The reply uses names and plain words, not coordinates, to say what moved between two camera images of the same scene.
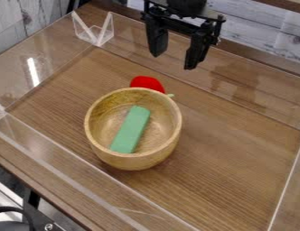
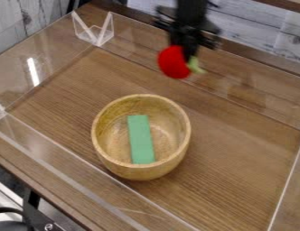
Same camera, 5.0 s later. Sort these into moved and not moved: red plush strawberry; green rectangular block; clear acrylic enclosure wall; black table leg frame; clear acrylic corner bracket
Moved: green rectangular block; red plush strawberry
Not moved: black table leg frame; clear acrylic corner bracket; clear acrylic enclosure wall
